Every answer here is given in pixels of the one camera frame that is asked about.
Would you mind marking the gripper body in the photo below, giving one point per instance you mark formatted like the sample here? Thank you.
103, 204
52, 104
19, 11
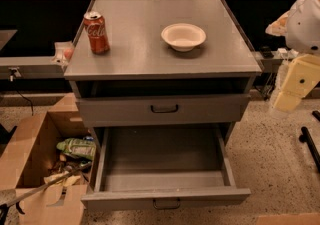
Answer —
304, 29

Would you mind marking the grey drawer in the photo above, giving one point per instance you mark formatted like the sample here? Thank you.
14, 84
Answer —
163, 168
162, 110

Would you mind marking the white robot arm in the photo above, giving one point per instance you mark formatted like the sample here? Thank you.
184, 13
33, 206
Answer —
301, 28

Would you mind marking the grey top drawer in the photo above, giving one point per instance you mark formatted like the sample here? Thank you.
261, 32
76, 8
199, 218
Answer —
162, 110

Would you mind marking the grey drawer cabinet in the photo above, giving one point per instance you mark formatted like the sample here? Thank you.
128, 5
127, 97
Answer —
140, 63

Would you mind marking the black metal bar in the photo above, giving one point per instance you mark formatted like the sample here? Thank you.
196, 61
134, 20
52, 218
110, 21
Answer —
306, 137

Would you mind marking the white paper bowl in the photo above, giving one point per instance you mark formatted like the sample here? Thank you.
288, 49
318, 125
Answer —
183, 37

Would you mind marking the red cola can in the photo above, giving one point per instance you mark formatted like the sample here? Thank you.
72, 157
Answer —
94, 24

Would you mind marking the green snack bag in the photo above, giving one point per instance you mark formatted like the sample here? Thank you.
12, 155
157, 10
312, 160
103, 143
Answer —
77, 148

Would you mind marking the clear plastic cup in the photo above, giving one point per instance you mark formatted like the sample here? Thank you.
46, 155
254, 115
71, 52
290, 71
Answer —
63, 52

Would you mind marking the brown cardboard box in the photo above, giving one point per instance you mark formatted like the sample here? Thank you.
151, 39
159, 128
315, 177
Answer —
27, 160

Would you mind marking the long grabber stick tool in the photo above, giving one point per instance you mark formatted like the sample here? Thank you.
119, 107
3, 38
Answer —
4, 208

